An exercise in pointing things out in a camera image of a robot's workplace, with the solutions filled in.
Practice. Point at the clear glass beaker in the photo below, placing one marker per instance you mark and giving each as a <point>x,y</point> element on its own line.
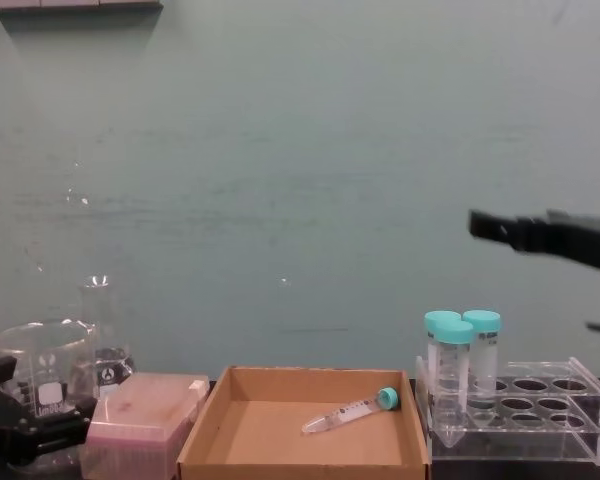
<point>40,360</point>

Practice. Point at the pink pipette tip box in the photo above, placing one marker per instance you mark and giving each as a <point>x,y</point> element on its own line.
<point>140,420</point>

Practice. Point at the clear glass conical flask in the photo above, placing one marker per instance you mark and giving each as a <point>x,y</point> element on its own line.
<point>111,350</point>

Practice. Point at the clear acrylic tube rack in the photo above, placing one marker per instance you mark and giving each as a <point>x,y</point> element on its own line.
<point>540,425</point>

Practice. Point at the large teal-capped centrifuge tube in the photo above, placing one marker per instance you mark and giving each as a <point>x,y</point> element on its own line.
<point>485,360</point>
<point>440,317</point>
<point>452,380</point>

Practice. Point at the shallow brown cardboard tray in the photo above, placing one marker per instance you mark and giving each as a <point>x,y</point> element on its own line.
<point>290,450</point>

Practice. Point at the small teal-capped conical tube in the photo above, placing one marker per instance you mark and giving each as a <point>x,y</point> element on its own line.
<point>350,410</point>

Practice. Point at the grey wall shelf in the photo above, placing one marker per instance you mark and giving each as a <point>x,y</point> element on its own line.
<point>80,10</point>

